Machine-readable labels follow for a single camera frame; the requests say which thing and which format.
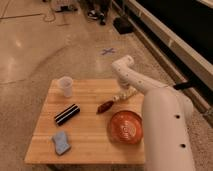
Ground white plastic bottle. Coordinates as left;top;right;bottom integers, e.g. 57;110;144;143
112;87;137;102

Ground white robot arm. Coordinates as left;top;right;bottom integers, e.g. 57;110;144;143
112;55;196;171

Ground red brown sweet potato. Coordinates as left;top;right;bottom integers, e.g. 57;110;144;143
97;100;114;114

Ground translucent plastic cup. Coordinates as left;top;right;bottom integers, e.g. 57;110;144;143
58;76;73;97

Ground wooden table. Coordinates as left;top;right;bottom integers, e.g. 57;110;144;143
25;79;145;165

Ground orange patterned bowl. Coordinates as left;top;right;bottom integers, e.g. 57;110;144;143
107;110;143;144

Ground black white striped box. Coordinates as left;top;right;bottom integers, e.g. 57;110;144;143
54;104;80;126

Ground black box on floor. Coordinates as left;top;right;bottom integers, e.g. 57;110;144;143
113;17;133;34

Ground blue sponge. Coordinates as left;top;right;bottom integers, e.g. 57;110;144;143
52;131;71;155

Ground person's dark shoes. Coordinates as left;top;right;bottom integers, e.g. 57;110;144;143
85;0;111;26

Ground long white black bench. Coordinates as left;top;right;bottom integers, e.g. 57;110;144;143
111;0;213;114

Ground white equipment with cables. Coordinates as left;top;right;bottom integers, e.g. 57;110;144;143
43;0;80;14

